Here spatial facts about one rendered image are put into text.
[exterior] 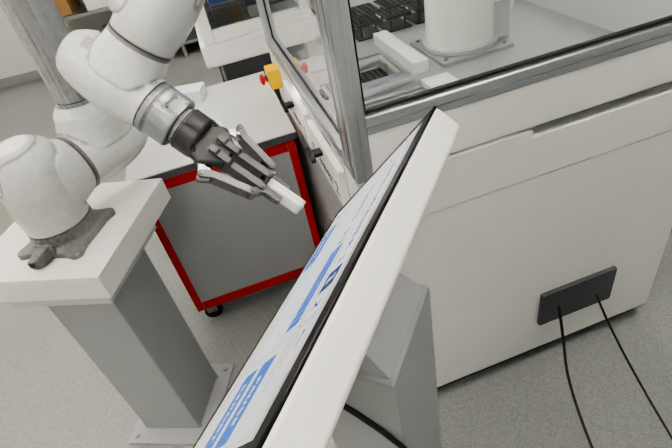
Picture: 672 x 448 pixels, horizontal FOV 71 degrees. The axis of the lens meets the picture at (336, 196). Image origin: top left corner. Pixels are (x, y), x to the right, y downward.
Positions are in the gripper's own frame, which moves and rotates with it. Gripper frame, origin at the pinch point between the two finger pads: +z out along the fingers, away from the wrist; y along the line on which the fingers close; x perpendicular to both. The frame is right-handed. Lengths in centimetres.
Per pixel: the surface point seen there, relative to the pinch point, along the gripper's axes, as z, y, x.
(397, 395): 23.5, -23.8, -16.5
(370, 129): 6.7, 22.9, -1.4
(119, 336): -13, -20, 79
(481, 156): 31.4, 37.6, 0.1
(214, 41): -59, 100, 92
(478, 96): 21.1, 39.2, -10.6
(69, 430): -12, -45, 145
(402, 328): 20.9, -16.4, -16.9
